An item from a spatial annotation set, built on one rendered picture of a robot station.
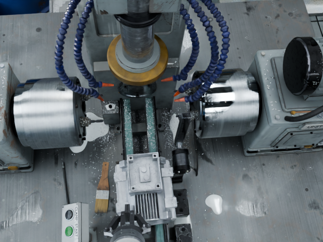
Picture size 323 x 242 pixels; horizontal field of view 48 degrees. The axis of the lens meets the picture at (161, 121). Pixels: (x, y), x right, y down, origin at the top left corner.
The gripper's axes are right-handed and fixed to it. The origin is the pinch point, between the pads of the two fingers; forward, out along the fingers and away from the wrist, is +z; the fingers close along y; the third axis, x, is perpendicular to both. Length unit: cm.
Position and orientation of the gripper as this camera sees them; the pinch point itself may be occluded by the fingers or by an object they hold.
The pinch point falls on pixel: (127, 212)
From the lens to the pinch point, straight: 114.2
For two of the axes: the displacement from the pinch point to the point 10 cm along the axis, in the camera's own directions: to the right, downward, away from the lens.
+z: -0.9, -1.3, 9.9
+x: 0.5, 9.9, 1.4
